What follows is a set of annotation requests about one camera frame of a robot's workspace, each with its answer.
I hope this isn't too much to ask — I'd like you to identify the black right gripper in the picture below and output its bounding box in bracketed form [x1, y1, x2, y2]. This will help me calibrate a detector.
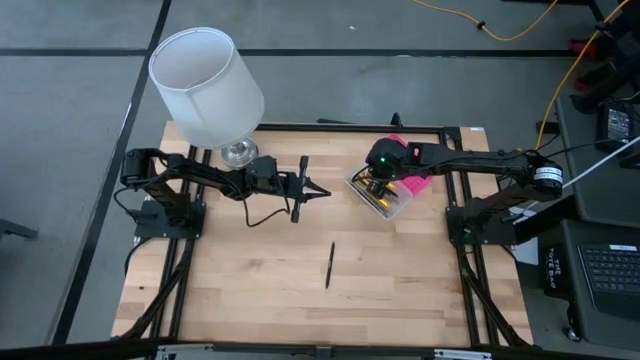
[367, 138, 416, 199]

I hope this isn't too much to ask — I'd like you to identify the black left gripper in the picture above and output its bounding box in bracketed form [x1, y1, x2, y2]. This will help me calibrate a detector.
[277, 156, 332, 223]

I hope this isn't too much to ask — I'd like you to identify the pink lid clear pencil box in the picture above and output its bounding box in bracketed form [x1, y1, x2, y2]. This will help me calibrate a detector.
[343, 134, 435, 222]

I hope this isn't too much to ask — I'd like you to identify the black pen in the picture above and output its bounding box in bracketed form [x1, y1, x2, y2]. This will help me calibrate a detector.
[324, 241, 337, 290]

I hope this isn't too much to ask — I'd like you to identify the white shade silver table lamp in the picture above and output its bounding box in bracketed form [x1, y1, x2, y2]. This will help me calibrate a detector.
[148, 26, 266, 170]

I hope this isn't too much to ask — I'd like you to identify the black tote bag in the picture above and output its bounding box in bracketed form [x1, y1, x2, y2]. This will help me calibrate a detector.
[542, 242, 571, 301]

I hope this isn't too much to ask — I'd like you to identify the dark grey side cart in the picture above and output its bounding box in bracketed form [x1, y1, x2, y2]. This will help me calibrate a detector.
[553, 94, 640, 351]

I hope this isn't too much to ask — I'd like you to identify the black laptop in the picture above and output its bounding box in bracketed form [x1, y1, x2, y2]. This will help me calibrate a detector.
[577, 243, 640, 321]

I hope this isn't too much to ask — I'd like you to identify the black rig crossbar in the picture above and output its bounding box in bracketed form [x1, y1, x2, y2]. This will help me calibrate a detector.
[0, 338, 640, 360]

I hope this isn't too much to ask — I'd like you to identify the black stand foot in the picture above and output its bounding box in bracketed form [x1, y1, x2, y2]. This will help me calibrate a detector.
[0, 218, 40, 241]

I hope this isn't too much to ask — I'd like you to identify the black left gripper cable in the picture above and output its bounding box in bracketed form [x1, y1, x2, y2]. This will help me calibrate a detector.
[243, 189, 292, 229]

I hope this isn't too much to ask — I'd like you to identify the black aluminium table frame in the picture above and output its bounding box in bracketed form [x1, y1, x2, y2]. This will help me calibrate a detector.
[117, 112, 534, 349]

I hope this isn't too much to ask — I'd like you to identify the yellow extension cable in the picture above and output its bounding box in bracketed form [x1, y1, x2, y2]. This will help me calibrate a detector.
[412, 0, 559, 42]
[517, 0, 632, 164]

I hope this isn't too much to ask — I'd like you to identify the white cable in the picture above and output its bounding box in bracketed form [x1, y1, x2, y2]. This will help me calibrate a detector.
[562, 134, 640, 190]

